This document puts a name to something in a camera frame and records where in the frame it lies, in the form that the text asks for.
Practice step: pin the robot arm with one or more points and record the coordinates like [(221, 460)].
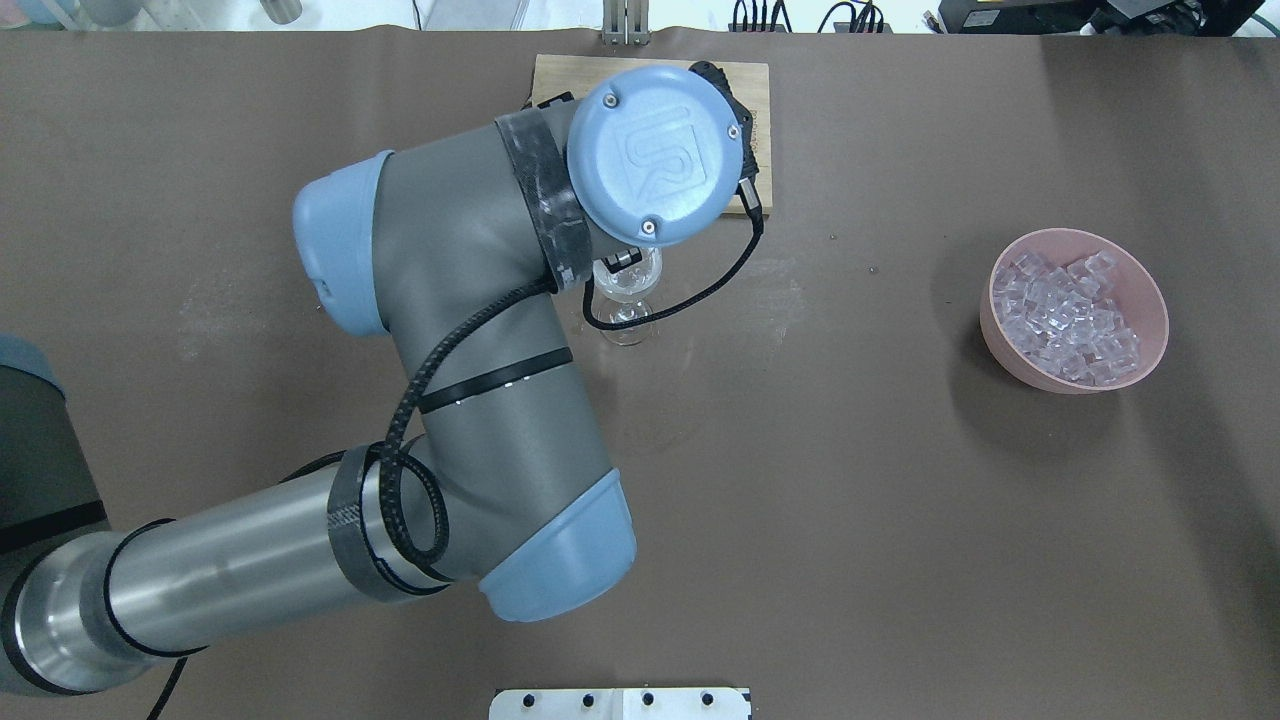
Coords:
[(492, 469)]

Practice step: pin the white column base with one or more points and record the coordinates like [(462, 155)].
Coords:
[(623, 703)]

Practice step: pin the black monitor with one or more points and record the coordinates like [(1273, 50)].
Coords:
[(1116, 18)]

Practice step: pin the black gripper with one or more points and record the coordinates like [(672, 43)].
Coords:
[(621, 262)]

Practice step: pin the clear ice cubes pile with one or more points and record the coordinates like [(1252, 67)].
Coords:
[(1064, 318)]

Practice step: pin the clear wine glass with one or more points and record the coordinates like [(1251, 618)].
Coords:
[(623, 296)]

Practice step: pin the aluminium frame post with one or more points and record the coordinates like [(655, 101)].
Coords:
[(626, 23)]

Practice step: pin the pink bowl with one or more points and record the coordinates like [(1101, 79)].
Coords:
[(1135, 292)]

